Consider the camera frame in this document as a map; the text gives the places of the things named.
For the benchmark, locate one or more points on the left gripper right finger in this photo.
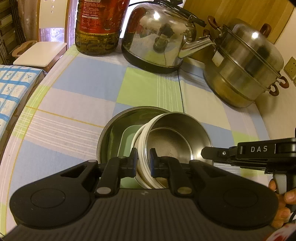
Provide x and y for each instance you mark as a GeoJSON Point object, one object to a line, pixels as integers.
{"type": "Point", "coordinates": [176, 173]}

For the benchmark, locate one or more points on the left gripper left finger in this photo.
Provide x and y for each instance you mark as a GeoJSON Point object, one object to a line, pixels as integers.
{"type": "Point", "coordinates": [112, 172]}

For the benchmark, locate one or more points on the cream plastic round container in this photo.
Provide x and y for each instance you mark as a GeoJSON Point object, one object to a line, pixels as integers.
{"type": "Point", "coordinates": [156, 134]}

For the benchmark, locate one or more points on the green square plastic plate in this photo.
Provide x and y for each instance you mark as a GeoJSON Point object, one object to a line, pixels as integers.
{"type": "Point", "coordinates": [124, 151]}

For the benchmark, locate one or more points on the stainless steel round bowl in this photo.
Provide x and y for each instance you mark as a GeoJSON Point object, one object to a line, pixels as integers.
{"type": "Point", "coordinates": [190, 138]}

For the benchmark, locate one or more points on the white ceramic bowl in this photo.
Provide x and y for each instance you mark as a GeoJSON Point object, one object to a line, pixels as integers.
{"type": "Point", "coordinates": [138, 178]}

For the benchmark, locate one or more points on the person's right hand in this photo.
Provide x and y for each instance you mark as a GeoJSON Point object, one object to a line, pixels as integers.
{"type": "Point", "coordinates": [283, 212]}

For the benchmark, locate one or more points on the stainless steel oval plate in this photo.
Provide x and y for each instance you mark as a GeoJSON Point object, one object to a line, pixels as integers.
{"type": "Point", "coordinates": [110, 137]}

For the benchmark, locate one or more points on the checkered pastel tablecloth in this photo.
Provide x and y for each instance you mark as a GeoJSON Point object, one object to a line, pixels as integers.
{"type": "Point", "coordinates": [60, 124]}

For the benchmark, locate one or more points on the stainless steel steamer pot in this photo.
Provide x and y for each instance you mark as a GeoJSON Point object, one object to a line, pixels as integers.
{"type": "Point", "coordinates": [244, 64]}

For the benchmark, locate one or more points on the blue white checked cloth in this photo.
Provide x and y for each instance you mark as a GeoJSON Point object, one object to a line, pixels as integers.
{"type": "Point", "coordinates": [17, 82]}

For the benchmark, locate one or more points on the stainless steel kettle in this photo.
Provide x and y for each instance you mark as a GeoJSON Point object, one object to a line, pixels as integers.
{"type": "Point", "coordinates": [160, 34]}

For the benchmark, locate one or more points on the cooking oil bottle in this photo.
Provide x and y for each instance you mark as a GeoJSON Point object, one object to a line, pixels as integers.
{"type": "Point", "coordinates": [98, 25]}

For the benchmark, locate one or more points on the white wooden chair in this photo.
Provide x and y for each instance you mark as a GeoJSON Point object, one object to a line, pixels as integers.
{"type": "Point", "coordinates": [42, 55]}

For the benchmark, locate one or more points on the dark folding rack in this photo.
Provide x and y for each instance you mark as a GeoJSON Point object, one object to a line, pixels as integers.
{"type": "Point", "coordinates": [11, 31]}

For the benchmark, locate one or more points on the beige wall socket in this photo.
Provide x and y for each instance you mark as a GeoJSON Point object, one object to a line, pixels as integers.
{"type": "Point", "coordinates": [290, 68]}

